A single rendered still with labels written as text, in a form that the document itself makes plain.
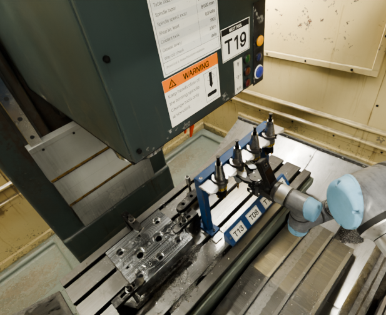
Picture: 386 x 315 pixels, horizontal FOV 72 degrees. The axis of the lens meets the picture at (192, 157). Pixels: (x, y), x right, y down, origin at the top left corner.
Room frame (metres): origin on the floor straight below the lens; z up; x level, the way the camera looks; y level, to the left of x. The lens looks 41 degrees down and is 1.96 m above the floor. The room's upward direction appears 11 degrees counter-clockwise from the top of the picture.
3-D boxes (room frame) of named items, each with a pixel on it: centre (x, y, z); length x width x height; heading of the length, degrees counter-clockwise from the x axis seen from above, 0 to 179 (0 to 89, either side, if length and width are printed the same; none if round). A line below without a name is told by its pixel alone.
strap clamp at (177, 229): (0.70, 0.08, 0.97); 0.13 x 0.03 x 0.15; 128
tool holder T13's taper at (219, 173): (0.71, -0.09, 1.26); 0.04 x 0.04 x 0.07
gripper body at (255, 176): (0.68, -0.25, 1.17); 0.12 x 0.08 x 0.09; 38
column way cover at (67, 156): (1.00, 0.42, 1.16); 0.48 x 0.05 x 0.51; 128
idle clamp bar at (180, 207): (0.89, 0.02, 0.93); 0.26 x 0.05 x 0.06; 133
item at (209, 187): (0.67, -0.04, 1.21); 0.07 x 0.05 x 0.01; 38
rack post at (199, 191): (0.72, -0.01, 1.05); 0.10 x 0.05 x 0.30; 38
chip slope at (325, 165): (1.04, -0.37, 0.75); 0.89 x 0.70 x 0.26; 38
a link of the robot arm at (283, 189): (0.61, -0.30, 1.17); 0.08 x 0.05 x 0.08; 128
